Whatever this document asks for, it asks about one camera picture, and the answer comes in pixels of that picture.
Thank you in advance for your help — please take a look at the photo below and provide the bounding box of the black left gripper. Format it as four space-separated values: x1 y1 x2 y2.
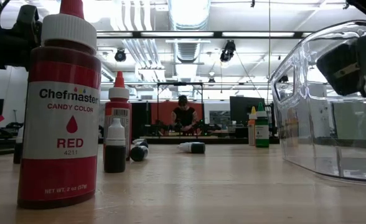
2 29 42 68

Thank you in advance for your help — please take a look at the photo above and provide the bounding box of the red food coloring bottle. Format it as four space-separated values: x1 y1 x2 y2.
103 70 133 162
17 0 102 210

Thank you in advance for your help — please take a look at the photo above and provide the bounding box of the clear plastic bin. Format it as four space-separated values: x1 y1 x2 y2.
269 20 366 184

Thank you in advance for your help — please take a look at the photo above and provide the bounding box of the yellow food coloring bottle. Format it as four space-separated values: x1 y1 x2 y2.
248 106 258 146

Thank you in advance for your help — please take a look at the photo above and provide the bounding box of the black ceiling spotlight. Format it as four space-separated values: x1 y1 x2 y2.
114 48 128 63
219 39 237 63

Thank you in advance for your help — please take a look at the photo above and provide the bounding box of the black backdrop panel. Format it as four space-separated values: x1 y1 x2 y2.
131 101 153 138

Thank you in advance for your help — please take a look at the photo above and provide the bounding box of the black computer monitor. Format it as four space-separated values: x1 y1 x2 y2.
228 95 266 127

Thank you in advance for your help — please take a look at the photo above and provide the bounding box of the orange backdrop panel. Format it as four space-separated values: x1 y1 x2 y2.
151 101 204 136

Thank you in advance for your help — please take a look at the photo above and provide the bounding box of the person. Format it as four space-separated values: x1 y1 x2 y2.
169 94 200 137

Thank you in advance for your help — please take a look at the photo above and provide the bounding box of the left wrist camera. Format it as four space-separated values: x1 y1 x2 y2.
14 4 43 32

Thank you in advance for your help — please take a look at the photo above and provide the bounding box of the thin hanging cable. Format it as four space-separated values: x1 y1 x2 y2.
267 0 272 105

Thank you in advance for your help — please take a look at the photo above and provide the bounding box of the black overhead frame beam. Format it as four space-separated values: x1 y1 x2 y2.
96 30 314 40

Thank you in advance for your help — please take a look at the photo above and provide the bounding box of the black background station frame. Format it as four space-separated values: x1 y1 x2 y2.
156 81 205 138

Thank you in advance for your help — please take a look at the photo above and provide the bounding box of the ribbed ceiling air duct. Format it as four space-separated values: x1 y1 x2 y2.
176 42 199 63

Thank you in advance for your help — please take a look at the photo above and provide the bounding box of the dark wall board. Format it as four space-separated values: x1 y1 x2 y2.
209 110 230 125

